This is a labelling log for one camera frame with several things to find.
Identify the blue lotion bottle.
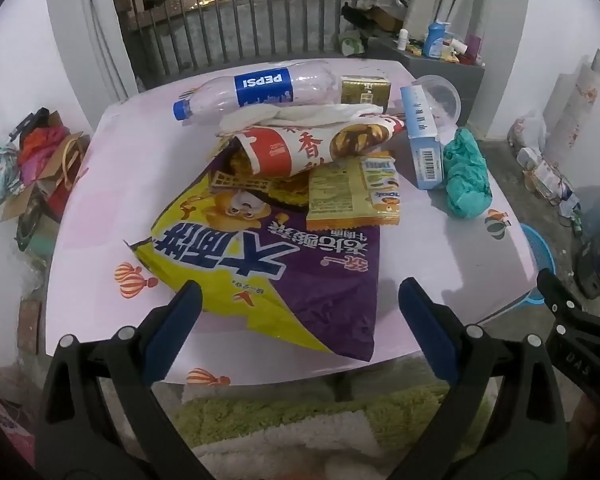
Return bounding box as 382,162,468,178
424,20,451,59

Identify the brown paper bag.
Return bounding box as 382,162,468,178
37,132,92,206

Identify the rolled printed paper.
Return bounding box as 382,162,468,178
545,50,600,171

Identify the balcony clutter pile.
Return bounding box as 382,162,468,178
340,0,421,56

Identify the grey cabinet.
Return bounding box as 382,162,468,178
367,35,486,126

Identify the clear plastic cup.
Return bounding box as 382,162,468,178
412,74,462,131

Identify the green white carton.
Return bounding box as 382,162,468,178
337,30,366,56

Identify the crumpled teal plastic bag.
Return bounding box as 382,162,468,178
442,127,493,218

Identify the metal balcony railing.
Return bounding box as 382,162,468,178
112,0,416,91

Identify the green white shaggy rug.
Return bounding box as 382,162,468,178
172,360,496,480

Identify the blue plastic basket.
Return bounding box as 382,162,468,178
520,223,556,306

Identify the yellow snack packet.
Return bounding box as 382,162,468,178
306,160,401,231

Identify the white plastic bag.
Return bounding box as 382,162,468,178
507,110,548,153

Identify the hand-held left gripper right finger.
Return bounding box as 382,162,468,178
380,277,568,480

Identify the purple box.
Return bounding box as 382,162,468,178
464,34,483,66

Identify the clear plastic bottle blue label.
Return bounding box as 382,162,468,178
173,59,343,122

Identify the small gold box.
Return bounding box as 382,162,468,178
340,75,392,113

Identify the pile of colourful bags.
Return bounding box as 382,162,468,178
0,107,91,261

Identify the small green yellow packet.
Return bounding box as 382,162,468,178
360,152,401,211

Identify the purple yellow noodle bag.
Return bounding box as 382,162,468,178
125,147,381,363

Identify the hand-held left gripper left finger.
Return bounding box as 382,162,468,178
34,280,216,480

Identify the pile of floor packets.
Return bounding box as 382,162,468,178
517,147,581,206

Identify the blue white carton box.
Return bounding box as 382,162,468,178
399,82,446,191

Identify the red white snack bag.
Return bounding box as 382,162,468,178
219,114,407,178

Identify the crumpled white tissue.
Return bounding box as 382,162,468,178
216,102,385,136

